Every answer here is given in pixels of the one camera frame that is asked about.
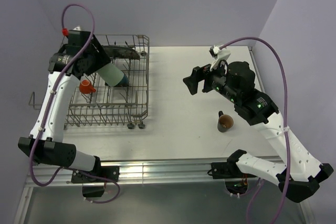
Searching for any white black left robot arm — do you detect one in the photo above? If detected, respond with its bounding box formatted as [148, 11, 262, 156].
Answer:
[18, 30, 110, 182]

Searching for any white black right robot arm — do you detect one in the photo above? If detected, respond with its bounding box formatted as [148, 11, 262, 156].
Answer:
[183, 61, 333, 203]

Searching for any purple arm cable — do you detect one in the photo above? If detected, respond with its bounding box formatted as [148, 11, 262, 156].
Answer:
[220, 37, 291, 224]
[28, 4, 121, 204]

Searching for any small red orange cup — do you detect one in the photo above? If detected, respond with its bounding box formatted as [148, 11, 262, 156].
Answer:
[79, 79, 96, 94]

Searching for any dark bowl tan inside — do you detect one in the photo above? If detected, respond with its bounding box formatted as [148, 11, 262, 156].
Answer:
[119, 75, 129, 87]

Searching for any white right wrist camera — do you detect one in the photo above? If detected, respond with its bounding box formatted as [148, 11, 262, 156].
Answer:
[209, 45, 231, 71]

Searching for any pale green cup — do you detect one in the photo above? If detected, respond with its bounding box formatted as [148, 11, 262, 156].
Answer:
[97, 62, 125, 87]

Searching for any black floral square plate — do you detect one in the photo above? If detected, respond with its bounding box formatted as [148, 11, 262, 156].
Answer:
[102, 46, 140, 60]

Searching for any grey wire dish rack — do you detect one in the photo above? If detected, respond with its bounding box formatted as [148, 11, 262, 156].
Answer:
[64, 34, 150, 129]

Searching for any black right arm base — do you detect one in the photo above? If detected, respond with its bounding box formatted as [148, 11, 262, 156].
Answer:
[207, 160, 256, 179]

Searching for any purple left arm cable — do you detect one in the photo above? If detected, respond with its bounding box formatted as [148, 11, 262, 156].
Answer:
[28, 4, 121, 204]

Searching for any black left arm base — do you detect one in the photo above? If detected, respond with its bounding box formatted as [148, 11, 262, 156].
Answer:
[71, 166, 120, 184]

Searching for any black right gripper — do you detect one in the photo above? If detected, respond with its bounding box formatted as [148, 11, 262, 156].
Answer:
[183, 56, 239, 103]

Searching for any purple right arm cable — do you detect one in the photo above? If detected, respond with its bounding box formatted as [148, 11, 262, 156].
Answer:
[220, 37, 291, 224]

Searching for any dark brown mug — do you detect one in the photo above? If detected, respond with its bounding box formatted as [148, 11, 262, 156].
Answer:
[217, 111, 234, 133]

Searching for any aluminium mounting rail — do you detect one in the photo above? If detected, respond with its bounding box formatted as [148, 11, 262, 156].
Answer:
[25, 157, 301, 188]

